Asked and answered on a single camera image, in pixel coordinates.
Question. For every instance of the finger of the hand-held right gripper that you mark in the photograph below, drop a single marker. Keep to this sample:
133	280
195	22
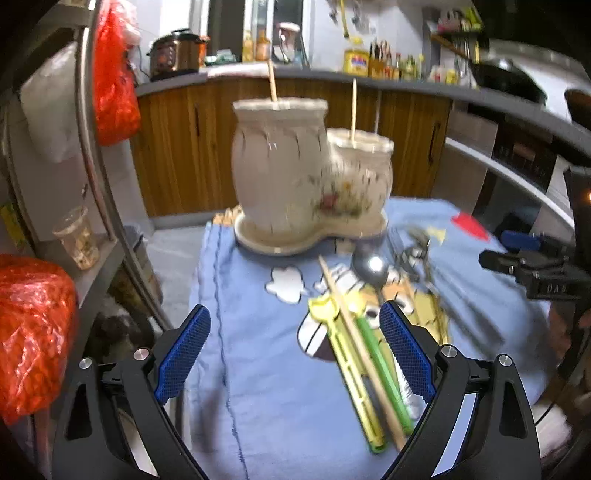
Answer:
498	261
519	240

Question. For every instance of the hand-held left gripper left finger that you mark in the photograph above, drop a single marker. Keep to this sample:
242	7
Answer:
184	355

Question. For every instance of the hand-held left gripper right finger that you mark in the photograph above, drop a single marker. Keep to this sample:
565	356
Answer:
406	350

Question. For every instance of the green plastic utensil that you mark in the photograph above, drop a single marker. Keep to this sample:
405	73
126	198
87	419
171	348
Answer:
384	369

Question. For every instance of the wooden chopstick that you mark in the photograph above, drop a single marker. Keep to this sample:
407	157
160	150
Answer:
272	81
354	108
351	332

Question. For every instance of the yellow plastic utensil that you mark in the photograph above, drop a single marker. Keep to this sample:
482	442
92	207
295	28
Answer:
346	364

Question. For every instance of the gold fork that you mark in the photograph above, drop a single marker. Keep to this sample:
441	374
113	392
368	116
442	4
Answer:
431	272

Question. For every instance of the metal spoon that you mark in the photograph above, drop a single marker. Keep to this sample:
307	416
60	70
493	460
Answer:
369	267

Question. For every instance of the silver fork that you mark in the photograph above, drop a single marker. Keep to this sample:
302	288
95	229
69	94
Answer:
398	249

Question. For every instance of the cream floral ceramic utensil holder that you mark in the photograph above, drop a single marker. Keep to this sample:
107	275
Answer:
277	170

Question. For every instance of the blue cartoon printed cloth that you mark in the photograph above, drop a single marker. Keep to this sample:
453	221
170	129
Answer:
258	350

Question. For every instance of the built-in oven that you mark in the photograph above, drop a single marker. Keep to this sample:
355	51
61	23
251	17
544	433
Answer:
521	157

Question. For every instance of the grey kitchen countertop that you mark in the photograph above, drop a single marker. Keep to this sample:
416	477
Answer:
485	99

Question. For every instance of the brown cooking pot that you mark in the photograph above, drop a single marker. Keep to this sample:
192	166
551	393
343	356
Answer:
579	104

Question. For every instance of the red plastic bag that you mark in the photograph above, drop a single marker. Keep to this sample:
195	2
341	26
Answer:
115	101
32	332

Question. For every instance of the clear plastic cup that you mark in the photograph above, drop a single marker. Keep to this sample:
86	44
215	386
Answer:
78	240

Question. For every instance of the black wok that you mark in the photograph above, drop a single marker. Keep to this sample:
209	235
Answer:
503	78

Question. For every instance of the yellow condiment bottle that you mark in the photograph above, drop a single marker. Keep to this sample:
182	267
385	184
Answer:
451	76

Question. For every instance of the steel range hood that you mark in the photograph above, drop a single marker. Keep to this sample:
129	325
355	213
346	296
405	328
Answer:
545	57

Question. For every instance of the white jug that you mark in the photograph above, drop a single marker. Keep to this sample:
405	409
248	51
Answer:
436	74

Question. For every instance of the wooden base cabinet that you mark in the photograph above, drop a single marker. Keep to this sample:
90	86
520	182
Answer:
184	161

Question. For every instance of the slim sauce bottle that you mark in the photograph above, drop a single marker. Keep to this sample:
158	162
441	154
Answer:
420	64

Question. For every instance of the green sauce bottle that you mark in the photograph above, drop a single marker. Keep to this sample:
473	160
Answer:
408	68

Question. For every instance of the dark sauce bottle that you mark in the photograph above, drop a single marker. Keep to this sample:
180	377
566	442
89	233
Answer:
396	67

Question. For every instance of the knife block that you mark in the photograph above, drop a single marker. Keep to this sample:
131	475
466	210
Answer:
378	62

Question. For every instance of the yellow oil bottle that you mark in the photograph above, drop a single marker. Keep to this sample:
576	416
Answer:
355	60

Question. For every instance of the white plastic bag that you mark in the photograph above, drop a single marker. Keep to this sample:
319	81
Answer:
51	115

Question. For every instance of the metal storage rack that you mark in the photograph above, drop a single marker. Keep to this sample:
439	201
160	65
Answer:
87	92

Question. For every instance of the brown rice cooker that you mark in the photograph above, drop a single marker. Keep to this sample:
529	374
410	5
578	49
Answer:
175	55

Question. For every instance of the green packet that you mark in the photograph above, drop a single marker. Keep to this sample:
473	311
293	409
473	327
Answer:
226	57

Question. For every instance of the pink white pitcher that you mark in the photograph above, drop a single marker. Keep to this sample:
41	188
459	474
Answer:
288	44

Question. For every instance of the small yellow bottle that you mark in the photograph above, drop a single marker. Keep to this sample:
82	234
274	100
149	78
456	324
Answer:
248	46

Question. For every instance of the orange bottle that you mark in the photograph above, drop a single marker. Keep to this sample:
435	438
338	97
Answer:
263	46

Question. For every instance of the kitchen window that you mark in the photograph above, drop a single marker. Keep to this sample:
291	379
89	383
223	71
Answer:
231	23

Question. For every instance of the wall spice shelf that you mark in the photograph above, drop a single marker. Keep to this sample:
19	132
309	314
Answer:
455	23

